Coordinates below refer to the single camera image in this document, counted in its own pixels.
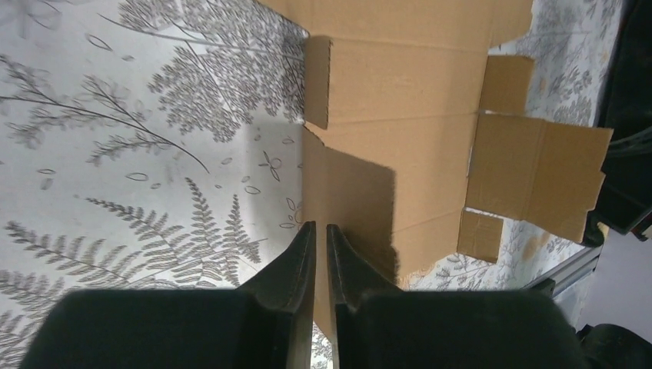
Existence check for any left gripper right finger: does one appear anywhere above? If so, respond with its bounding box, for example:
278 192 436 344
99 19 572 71
326 224 588 368

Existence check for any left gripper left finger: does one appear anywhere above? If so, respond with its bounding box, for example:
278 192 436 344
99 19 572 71
20 221 316 368

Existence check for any brown cardboard box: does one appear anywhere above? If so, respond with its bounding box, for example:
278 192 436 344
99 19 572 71
268 1 612 340

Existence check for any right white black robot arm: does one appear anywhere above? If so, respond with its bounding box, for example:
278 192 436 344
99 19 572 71
581 1 651 248

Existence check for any floral patterned table mat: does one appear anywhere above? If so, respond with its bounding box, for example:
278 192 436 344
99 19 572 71
1 1 623 368

